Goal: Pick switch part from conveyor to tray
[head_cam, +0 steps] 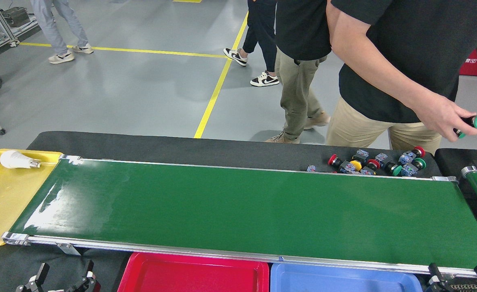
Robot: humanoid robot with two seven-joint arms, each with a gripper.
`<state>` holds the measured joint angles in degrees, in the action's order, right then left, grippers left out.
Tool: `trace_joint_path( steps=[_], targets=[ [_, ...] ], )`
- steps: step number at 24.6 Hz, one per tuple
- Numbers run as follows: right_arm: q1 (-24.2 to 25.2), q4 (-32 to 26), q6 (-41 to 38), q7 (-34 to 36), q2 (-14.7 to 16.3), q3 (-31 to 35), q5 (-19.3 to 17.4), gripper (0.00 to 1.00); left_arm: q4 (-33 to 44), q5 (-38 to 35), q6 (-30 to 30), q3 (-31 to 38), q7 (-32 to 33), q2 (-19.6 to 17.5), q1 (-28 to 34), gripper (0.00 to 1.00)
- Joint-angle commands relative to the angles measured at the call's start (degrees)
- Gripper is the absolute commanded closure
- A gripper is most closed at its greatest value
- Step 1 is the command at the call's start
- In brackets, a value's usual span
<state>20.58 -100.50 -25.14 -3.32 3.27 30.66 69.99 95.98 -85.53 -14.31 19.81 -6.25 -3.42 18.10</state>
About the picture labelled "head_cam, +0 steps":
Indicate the yellow push button switch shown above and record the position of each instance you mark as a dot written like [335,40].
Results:
[356,165]

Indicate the person's right forearm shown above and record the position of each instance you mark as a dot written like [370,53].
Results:
[384,73]

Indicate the yellow plastic tray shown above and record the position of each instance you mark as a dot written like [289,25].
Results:
[7,202]

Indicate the blue plastic tray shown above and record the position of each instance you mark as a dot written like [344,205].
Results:
[343,282]

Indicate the red plastic tray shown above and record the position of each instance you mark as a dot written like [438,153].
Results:
[189,275]

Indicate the green conveyor belt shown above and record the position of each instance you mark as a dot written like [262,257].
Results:
[238,207]

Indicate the person's right hand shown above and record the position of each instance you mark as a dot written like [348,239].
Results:
[445,117]

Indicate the white light bulb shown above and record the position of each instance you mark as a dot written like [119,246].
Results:
[15,159]

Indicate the small blue contact block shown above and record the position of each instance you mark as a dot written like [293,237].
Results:
[311,168]

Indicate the red fire extinguisher cabinet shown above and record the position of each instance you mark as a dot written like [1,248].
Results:
[471,65]

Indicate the grey metal box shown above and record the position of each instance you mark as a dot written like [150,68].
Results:
[16,17]

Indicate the aluminium frame rack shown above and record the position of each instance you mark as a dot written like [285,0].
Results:
[3,25]

